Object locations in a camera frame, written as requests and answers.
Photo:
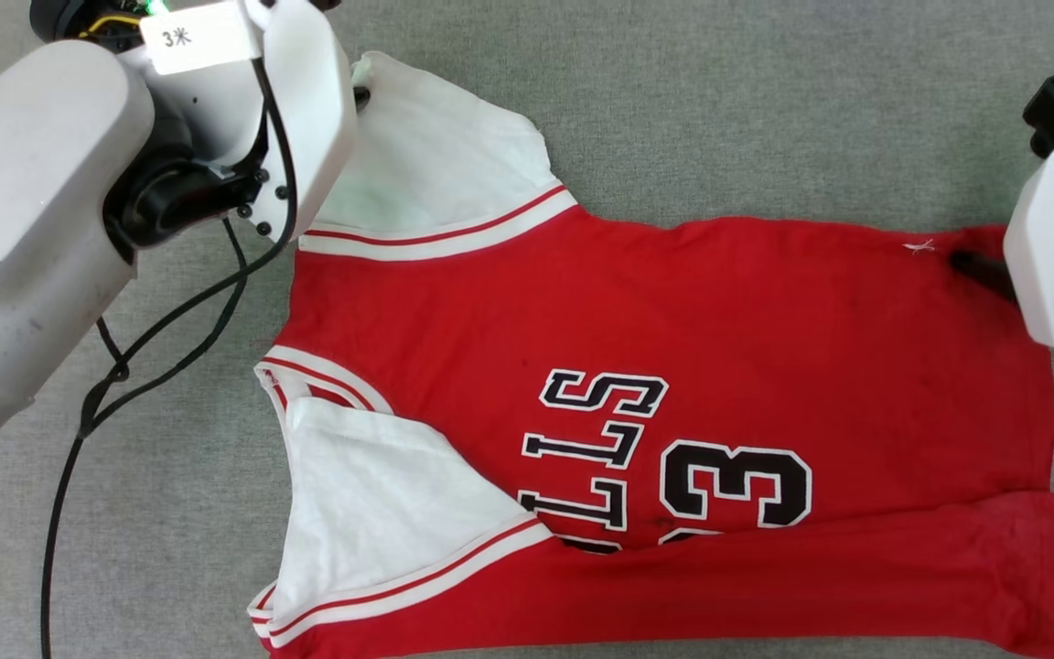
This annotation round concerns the grey fabric sofa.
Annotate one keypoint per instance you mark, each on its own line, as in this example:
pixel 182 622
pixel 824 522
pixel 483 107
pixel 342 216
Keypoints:
pixel 765 110

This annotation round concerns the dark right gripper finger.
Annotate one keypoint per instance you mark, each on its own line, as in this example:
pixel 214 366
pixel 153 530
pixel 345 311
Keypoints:
pixel 984 273

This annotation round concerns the red and white basketball jersey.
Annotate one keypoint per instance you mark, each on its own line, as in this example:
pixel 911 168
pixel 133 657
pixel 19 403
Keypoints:
pixel 673 302

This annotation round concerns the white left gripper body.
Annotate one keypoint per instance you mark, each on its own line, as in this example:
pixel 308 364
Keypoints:
pixel 307 91

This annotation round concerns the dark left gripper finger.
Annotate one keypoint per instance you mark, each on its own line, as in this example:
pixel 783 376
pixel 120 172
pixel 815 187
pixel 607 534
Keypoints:
pixel 361 98

